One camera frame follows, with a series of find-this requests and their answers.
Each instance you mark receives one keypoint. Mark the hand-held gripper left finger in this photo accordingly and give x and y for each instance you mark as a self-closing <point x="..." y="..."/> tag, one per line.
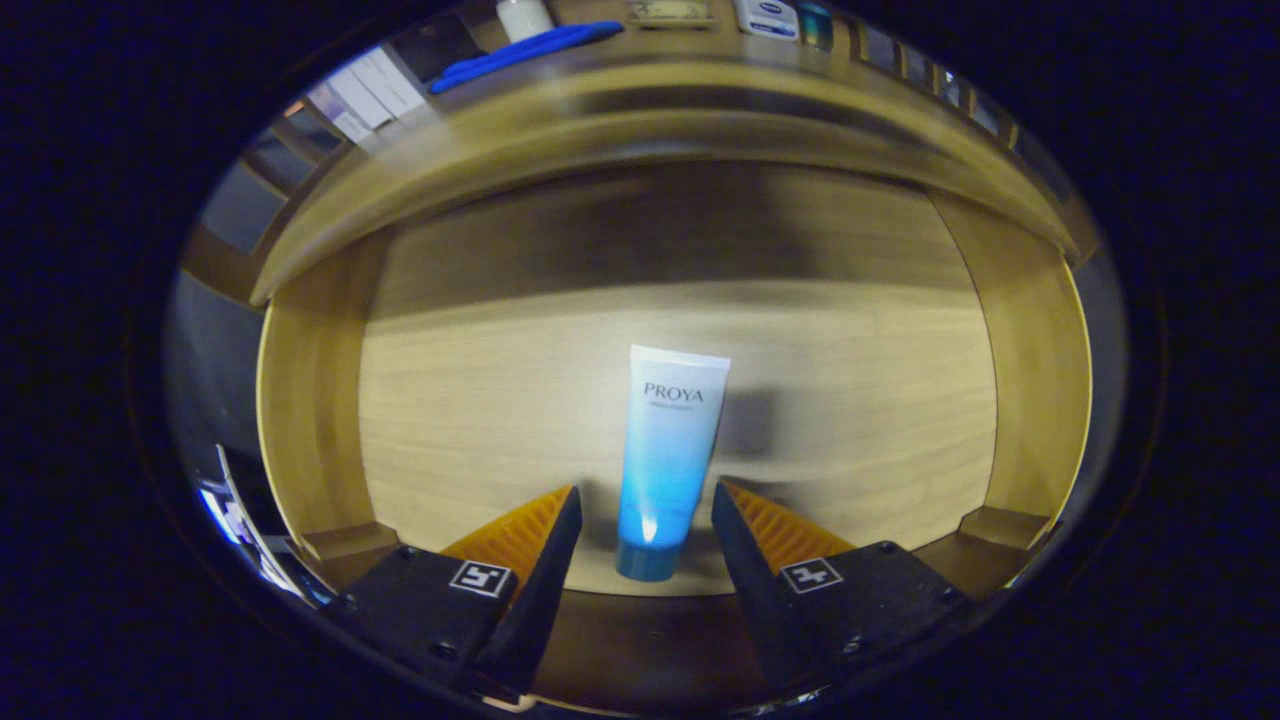
<point x="540" y="590"/>

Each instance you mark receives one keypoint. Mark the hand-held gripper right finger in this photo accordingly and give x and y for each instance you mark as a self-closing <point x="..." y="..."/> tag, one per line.
<point x="745" y="590"/>

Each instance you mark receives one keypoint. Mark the white and blue cosmetic tube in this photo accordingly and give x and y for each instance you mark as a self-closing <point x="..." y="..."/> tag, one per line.
<point x="668" y="450"/>

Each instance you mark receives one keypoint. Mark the wooden drawer with black knob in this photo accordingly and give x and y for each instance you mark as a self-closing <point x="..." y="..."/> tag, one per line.
<point x="480" y="400"/>

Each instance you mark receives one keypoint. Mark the wooden cabinet with slatted shelf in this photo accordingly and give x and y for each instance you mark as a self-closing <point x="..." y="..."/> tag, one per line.
<point x="215" y="262"/>

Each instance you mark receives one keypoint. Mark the wooden countertop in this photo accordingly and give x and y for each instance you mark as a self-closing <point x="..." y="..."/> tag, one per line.
<point x="600" y="90"/>

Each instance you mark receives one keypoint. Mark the pale purple book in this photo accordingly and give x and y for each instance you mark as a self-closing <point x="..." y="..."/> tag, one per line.
<point x="335" y="118"/>

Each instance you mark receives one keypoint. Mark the blue folded cloth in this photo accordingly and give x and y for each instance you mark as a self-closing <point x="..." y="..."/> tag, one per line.
<point x="520" y="55"/>

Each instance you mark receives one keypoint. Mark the teal slim bottle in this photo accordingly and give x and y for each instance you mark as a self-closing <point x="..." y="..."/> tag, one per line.
<point x="816" y="25"/>

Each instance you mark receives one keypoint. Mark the white pump bottle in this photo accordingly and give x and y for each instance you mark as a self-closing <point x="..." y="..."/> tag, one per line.
<point x="524" y="18"/>

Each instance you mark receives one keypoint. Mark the white lotion bottle blue cap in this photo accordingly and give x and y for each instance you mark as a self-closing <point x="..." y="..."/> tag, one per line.
<point x="768" y="18"/>

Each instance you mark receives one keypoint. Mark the beige lidded ceramic cup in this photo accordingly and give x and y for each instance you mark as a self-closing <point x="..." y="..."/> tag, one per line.
<point x="672" y="12"/>

